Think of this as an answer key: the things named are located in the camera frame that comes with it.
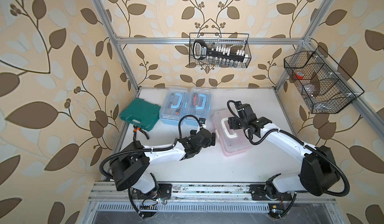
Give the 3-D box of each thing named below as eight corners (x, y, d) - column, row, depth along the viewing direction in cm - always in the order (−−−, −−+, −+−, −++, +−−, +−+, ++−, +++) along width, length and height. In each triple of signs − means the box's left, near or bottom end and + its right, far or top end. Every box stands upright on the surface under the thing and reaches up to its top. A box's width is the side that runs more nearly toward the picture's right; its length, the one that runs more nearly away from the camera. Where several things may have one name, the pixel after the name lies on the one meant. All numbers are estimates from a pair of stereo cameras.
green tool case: (122, 120, 105) (118, 115, 100) (138, 101, 115) (135, 96, 111) (152, 132, 98) (150, 127, 94) (166, 112, 109) (165, 107, 104)
